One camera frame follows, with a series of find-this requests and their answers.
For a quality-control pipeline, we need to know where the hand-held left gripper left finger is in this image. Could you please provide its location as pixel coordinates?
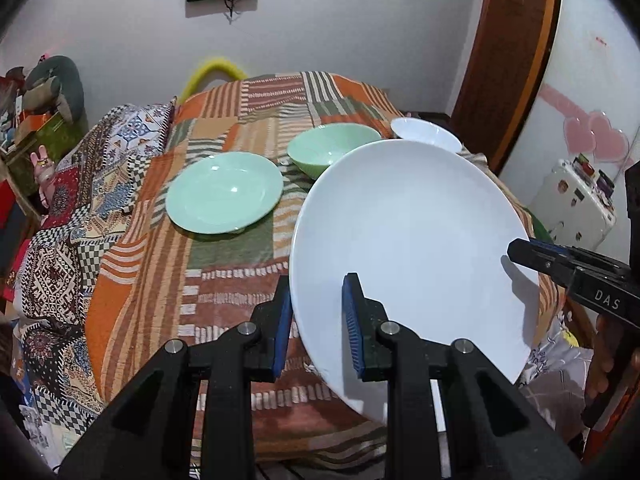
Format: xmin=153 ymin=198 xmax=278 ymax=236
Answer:
xmin=59 ymin=275 xmax=293 ymax=480

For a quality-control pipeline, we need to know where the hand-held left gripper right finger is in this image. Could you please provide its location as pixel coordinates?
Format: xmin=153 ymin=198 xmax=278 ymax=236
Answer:
xmin=341 ymin=272 xmax=583 ymax=480

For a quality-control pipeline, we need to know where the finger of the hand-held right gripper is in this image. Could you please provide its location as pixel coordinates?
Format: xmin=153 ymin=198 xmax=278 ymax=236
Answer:
xmin=507 ymin=237 xmax=628 ymax=286

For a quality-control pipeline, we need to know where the white plate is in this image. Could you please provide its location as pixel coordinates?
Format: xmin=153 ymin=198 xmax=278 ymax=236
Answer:
xmin=289 ymin=139 xmax=542 ymax=423

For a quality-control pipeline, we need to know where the green plate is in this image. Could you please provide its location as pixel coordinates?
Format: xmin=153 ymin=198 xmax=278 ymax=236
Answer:
xmin=165 ymin=151 xmax=284 ymax=235

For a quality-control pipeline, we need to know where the white bowl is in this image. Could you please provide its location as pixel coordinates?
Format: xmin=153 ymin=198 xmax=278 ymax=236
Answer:
xmin=390 ymin=117 xmax=463 ymax=155

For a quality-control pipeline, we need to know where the green bowl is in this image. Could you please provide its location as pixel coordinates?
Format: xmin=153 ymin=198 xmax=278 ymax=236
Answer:
xmin=287 ymin=123 xmax=383 ymax=181

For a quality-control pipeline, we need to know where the person's right hand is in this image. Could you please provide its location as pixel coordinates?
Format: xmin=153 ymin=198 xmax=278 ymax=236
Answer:
xmin=586 ymin=312 xmax=623 ymax=401

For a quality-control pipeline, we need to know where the white fridge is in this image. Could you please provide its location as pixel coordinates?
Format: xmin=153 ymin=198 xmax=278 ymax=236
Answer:
xmin=527 ymin=157 xmax=618 ymax=256

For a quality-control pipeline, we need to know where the orange striped blanket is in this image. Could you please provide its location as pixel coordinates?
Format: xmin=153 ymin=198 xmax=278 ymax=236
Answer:
xmin=85 ymin=71 xmax=566 ymax=467

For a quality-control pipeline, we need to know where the grey printed cloth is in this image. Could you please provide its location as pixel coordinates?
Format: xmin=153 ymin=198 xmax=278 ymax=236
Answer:
xmin=519 ymin=310 xmax=597 ymax=443

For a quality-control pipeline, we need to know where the brown wooden door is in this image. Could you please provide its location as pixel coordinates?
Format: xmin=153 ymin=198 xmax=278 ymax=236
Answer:
xmin=450 ymin=0 xmax=563 ymax=173

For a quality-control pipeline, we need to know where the patterned patchwork quilt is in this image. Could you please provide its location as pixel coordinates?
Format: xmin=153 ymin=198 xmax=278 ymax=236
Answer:
xmin=12 ymin=102 xmax=177 ymax=441

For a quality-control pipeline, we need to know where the pink rabbit figure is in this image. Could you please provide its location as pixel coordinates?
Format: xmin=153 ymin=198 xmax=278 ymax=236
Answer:
xmin=30 ymin=145 xmax=58 ymax=211

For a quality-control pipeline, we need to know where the green box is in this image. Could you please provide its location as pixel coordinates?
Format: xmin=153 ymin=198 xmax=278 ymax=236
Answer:
xmin=15 ymin=112 xmax=83 ymax=161

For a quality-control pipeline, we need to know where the grey stuffed toy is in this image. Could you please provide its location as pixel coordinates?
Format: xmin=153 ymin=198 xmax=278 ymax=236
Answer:
xmin=22 ymin=55 xmax=86 ymax=123

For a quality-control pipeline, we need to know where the pink heart wall decoration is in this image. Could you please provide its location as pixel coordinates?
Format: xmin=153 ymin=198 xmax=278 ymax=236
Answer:
xmin=540 ymin=82 xmax=631 ymax=161

